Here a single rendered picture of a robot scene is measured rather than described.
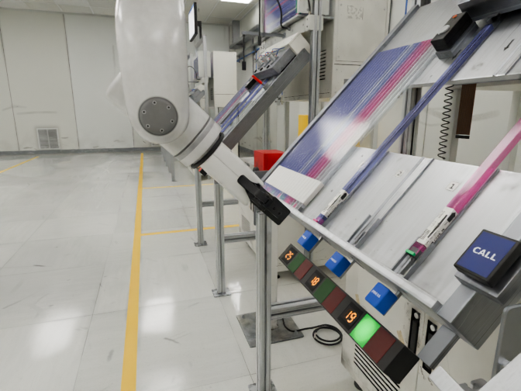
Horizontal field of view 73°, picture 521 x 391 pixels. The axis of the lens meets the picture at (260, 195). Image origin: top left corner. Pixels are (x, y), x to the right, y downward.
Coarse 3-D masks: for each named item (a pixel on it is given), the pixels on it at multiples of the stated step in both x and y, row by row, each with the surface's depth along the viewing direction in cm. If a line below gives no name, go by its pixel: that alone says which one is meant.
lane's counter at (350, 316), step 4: (352, 304) 50; (348, 308) 50; (352, 308) 49; (356, 308) 49; (344, 312) 50; (348, 312) 49; (352, 312) 49; (356, 312) 48; (360, 312) 48; (340, 316) 50; (344, 316) 49; (348, 316) 49; (352, 316) 48; (356, 316) 48; (360, 316) 47; (340, 320) 49; (344, 320) 49; (348, 320) 48; (352, 320) 48; (356, 320) 47; (344, 324) 48; (348, 324) 48; (352, 324) 47; (348, 328) 47
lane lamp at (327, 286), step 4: (328, 280) 56; (324, 284) 56; (328, 284) 56; (332, 284) 55; (320, 288) 57; (324, 288) 56; (328, 288) 55; (332, 288) 55; (316, 292) 56; (320, 292) 56; (324, 292) 55; (328, 292) 55; (316, 296) 56; (320, 296) 55; (324, 296) 55; (320, 300) 55
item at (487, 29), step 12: (480, 36) 67; (468, 48) 67; (456, 60) 67; (444, 72) 67; (444, 84) 67; (432, 96) 66; (420, 108) 66; (408, 120) 66; (396, 132) 66; (384, 144) 66; (372, 156) 66; (360, 168) 66; (360, 180) 66; (348, 192) 66; (324, 216) 65
